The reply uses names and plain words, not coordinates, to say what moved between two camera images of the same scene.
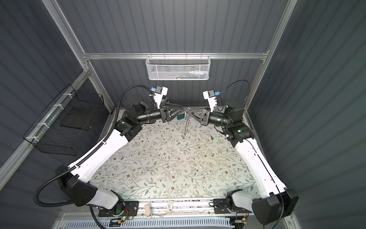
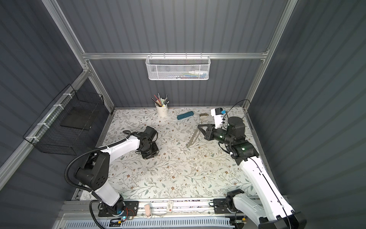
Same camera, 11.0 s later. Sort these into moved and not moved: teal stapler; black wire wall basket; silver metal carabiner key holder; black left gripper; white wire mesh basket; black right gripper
Moved: black right gripper; silver metal carabiner key holder; black left gripper
Not moved: black wire wall basket; teal stapler; white wire mesh basket
